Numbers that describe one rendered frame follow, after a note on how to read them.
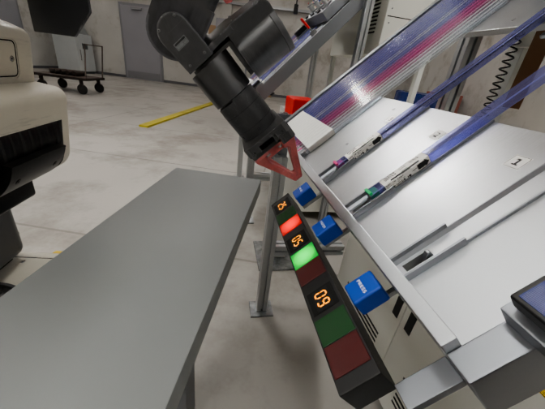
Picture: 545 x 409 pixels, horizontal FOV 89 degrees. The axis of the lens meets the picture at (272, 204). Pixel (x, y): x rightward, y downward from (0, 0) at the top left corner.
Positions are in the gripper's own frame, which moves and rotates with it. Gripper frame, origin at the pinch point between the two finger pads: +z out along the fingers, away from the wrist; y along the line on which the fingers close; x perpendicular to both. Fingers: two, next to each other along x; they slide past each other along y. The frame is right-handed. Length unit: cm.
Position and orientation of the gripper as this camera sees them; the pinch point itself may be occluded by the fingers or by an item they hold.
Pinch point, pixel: (295, 174)
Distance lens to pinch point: 44.0
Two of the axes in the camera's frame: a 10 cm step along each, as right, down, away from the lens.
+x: -7.9, 6.0, 1.7
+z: 6.0, 6.7, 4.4
